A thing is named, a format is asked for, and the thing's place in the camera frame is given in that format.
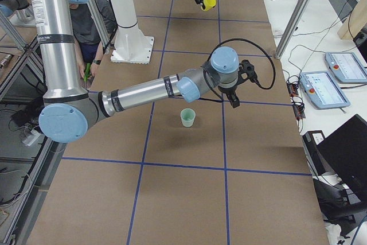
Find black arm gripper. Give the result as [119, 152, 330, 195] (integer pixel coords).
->
[218, 60, 259, 108]

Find yellow plastic cup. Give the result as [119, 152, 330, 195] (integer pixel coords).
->
[201, 0, 217, 11]

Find green plastic cup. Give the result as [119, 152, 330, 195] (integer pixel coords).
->
[180, 108, 196, 127]

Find near blue teach pendant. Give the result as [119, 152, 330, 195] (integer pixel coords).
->
[299, 71, 350, 110]

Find blue teach pendant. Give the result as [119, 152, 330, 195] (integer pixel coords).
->
[299, 71, 350, 110]
[325, 52, 366, 84]

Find far blue teach pendant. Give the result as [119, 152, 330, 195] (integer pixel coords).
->
[325, 52, 366, 84]

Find black monitor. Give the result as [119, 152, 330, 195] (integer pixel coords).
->
[317, 114, 366, 201]

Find seated person in grey shirt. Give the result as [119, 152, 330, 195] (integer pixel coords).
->
[69, 0, 116, 78]

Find white power strip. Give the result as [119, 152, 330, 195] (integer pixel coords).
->
[22, 129, 41, 146]

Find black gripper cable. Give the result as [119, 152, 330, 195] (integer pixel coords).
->
[213, 38, 276, 90]

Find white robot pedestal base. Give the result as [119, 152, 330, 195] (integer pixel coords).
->
[110, 0, 154, 64]

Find aluminium frame post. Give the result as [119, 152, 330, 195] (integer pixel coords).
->
[275, 0, 310, 60]

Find green handled scissors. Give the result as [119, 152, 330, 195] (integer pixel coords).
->
[83, 63, 91, 82]

